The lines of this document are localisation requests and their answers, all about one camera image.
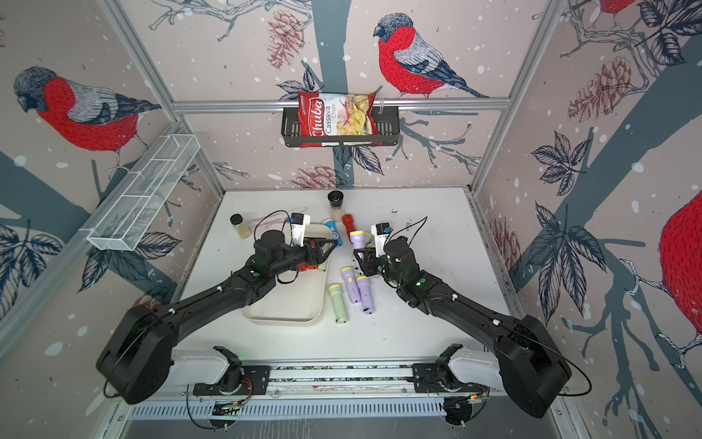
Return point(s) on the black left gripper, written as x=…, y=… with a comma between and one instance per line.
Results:
x=318, y=242

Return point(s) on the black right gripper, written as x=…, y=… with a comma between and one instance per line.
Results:
x=368, y=260

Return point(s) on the short red flashlight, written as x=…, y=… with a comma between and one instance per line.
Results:
x=306, y=267

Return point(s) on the purple flashlight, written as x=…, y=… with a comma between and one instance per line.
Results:
x=361, y=240
x=364, y=287
x=349, y=277

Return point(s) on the red flashlight back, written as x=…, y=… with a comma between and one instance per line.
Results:
x=349, y=223

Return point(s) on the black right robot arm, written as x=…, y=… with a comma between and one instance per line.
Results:
x=531, y=367

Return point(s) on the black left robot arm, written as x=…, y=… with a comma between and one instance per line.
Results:
x=138, y=357

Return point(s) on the cream plastic storage tray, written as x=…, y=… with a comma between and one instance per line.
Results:
x=298, y=304

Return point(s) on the blue flashlight back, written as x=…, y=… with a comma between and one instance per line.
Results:
x=330, y=223

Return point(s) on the large spice jar black lid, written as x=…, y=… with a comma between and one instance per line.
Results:
x=336, y=199

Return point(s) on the green flashlight front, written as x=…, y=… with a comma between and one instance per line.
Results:
x=336, y=295

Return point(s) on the small spice jar black lid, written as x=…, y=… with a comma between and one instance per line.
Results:
x=240, y=226

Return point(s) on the red cassava chips bag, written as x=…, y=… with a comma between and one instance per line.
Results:
x=334, y=114

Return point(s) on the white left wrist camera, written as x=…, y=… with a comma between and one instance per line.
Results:
x=298, y=223

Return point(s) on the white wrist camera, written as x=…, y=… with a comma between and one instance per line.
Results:
x=380, y=232
x=298, y=223

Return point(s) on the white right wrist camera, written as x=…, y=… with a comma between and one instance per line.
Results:
x=380, y=232

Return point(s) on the pink handled metal tongs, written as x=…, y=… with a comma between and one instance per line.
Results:
x=275, y=218

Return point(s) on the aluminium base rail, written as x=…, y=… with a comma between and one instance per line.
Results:
x=317, y=390

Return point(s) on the black wall basket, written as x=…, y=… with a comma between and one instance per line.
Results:
x=387, y=122

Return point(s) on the white wire mesh shelf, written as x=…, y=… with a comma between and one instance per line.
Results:
x=131, y=215

